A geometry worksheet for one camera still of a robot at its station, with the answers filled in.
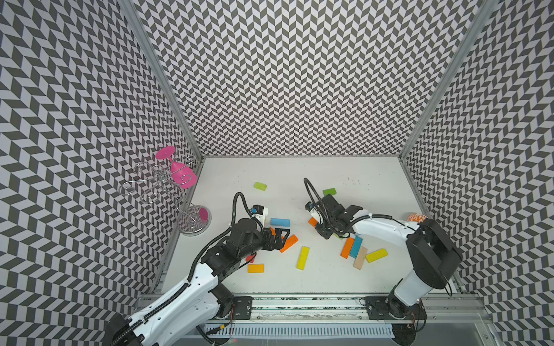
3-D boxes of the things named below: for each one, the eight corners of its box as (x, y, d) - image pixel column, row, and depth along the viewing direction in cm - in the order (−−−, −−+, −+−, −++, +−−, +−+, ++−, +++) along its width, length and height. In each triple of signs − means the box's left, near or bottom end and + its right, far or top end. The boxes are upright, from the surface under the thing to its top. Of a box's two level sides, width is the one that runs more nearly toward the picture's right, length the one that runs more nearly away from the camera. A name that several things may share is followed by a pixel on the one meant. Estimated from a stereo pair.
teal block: (348, 255, 87) (350, 253, 85) (354, 237, 92) (356, 235, 90) (355, 259, 86) (357, 257, 84) (361, 240, 91) (363, 238, 89)
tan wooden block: (352, 266, 85) (353, 264, 83) (359, 247, 90) (360, 245, 88) (360, 270, 84) (361, 268, 82) (366, 250, 89) (368, 248, 87)
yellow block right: (368, 263, 85) (370, 261, 83) (364, 255, 87) (366, 253, 85) (386, 257, 86) (389, 255, 84) (382, 249, 88) (384, 247, 86)
